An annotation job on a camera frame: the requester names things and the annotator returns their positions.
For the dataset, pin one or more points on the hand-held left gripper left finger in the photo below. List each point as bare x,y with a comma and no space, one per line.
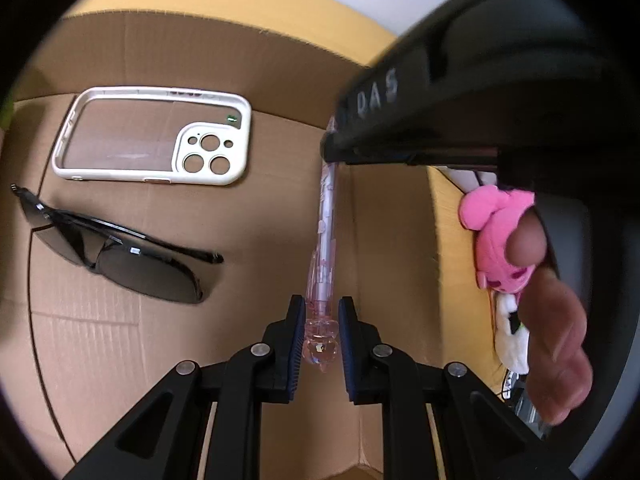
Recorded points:
298,340

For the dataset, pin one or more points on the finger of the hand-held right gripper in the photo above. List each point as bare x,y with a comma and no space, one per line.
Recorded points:
380,152

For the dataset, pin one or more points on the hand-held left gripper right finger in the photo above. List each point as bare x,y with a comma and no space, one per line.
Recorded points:
346,345

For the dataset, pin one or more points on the pink transparent pen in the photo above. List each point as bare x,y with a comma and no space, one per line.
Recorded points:
325,260

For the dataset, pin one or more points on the brown cardboard box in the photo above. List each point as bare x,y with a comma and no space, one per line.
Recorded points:
150,360

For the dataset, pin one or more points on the person's right hand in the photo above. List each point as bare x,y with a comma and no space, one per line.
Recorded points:
555,340

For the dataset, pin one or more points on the white phone case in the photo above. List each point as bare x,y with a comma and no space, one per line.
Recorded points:
241,155

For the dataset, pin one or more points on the pink plush toy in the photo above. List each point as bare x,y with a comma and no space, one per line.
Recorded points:
487,240

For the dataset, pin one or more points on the white plush toy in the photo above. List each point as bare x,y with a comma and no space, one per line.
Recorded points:
510,355

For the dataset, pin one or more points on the black sunglasses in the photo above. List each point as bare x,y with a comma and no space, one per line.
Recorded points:
145,275

